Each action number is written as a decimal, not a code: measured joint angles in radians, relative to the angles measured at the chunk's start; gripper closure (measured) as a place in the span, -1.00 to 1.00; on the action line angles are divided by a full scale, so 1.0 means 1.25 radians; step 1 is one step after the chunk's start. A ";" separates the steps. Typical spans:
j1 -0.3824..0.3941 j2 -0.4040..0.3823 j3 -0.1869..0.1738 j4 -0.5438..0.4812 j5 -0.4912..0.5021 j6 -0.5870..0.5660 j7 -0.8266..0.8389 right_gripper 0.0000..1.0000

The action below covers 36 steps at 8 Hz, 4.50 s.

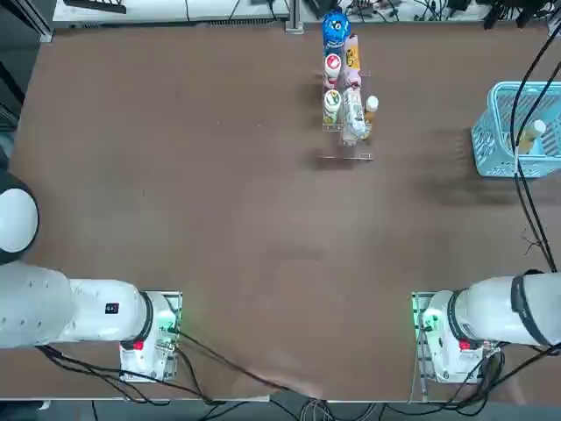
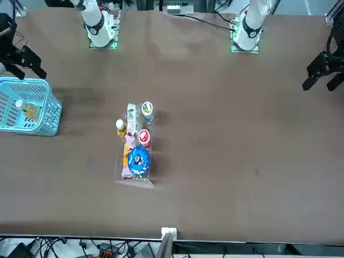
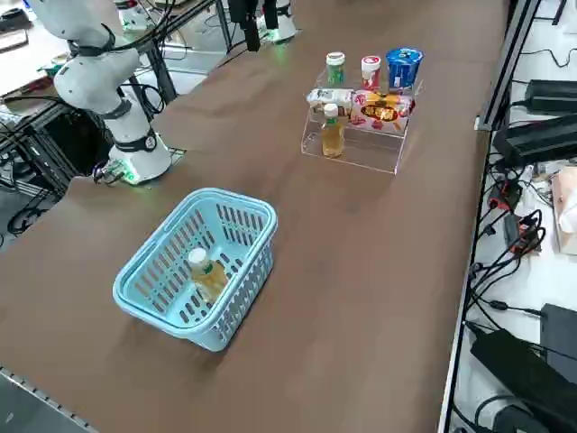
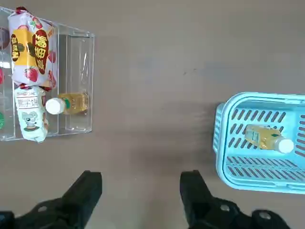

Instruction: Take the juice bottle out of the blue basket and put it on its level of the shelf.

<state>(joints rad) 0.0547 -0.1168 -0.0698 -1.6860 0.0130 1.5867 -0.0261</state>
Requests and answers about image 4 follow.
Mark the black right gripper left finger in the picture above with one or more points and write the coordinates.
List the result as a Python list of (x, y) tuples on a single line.
[(81, 198)]

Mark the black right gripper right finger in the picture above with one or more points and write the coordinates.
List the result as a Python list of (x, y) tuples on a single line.
[(197, 198)]

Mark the juice bottle with white cap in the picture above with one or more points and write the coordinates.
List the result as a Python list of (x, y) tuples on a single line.
[(262, 137), (71, 103)]

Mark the light blue plastic basket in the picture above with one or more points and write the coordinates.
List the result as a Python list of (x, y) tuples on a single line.
[(221, 167)]

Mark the clear acrylic tiered shelf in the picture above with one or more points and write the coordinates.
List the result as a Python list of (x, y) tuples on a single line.
[(76, 59)]

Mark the white bear biscuit packet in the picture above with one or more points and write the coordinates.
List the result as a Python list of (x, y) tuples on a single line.
[(29, 114)]

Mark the green lid cup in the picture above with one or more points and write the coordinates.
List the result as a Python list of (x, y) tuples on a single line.
[(1, 120)]

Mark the red lid cup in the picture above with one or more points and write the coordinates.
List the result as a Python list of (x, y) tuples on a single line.
[(1, 75)]

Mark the pink strawberry snack packet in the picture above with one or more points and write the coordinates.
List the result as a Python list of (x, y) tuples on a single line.
[(31, 47)]

